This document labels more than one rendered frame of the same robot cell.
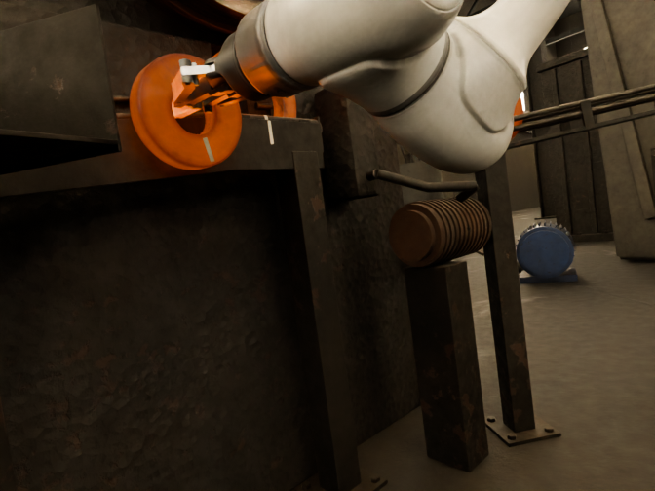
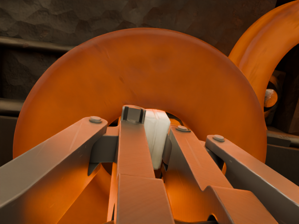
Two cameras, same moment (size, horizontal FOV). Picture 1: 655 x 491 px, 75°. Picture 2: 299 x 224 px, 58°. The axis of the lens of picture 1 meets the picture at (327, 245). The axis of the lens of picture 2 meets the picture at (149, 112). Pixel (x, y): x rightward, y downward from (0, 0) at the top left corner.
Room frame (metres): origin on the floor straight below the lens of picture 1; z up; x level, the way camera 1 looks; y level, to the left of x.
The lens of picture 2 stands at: (0.47, 0.07, 0.75)
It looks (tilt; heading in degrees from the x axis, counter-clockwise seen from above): 10 degrees down; 35
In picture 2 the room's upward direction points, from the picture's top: 12 degrees clockwise
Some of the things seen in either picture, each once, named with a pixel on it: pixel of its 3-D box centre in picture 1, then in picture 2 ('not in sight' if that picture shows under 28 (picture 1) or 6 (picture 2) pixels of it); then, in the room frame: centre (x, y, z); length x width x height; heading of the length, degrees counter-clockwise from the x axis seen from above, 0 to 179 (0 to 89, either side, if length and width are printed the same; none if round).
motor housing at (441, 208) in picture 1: (452, 324); not in sight; (0.89, -0.24, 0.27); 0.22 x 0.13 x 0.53; 132
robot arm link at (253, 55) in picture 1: (284, 49); not in sight; (0.44, 0.02, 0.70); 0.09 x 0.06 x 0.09; 132
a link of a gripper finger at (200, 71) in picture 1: (208, 71); not in sight; (0.49, 0.10, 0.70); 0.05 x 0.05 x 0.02; 43
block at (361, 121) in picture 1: (346, 143); not in sight; (0.94, -0.07, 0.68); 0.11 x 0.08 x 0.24; 42
